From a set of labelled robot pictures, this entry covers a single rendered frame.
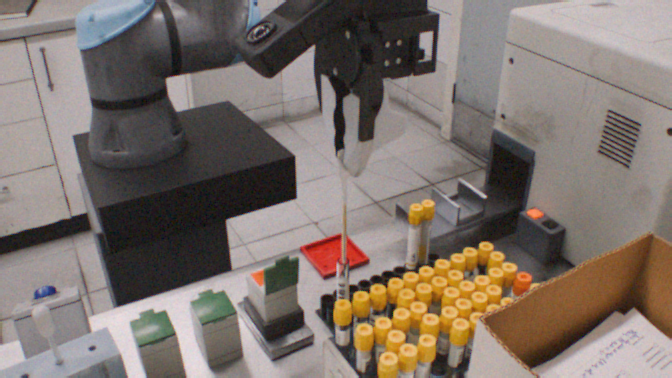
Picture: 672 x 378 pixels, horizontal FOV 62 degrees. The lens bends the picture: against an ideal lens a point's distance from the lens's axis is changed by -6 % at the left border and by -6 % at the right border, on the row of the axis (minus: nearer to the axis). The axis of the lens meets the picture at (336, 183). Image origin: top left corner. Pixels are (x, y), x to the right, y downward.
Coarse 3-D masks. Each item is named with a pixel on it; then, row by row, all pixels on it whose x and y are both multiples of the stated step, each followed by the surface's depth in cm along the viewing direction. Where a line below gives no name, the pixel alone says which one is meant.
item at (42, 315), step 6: (36, 306) 45; (42, 306) 45; (36, 312) 45; (42, 312) 45; (48, 312) 45; (36, 318) 45; (42, 318) 45; (48, 318) 45; (36, 324) 45; (42, 324) 45; (48, 324) 46; (54, 324) 46; (42, 330) 45; (48, 330) 46; (54, 330) 46; (48, 336) 46
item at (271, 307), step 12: (252, 276) 62; (252, 288) 63; (288, 288) 62; (252, 300) 64; (264, 300) 60; (276, 300) 61; (288, 300) 62; (264, 312) 61; (276, 312) 62; (288, 312) 63
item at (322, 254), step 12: (324, 240) 79; (336, 240) 80; (348, 240) 80; (312, 252) 78; (324, 252) 78; (336, 252) 78; (348, 252) 78; (360, 252) 77; (312, 264) 76; (324, 264) 76; (360, 264) 76; (324, 276) 73
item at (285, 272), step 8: (288, 256) 58; (280, 264) 58; (288, 264) 59; (296, 264) 59; (264, 272) 58; (272, 272) 58; (280, 272) 59; (288, 272) 59; (296, 272) 60; (264, 280) 58; (272, 280) 59; (280, 280) 60; (288, 280) 60; (296, 280) 61; (264, 288) 59; (272, 288) 60; (280, 288) 60
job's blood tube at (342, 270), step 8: (336, 264) 60; (344, 264) 60; (336, 272) 61; (344, 272) 60; (336, 280) 62; (344, 280) 61; (336, 288) 62; (344, 288) 62; (336, 296) 63; (344, 296) 62
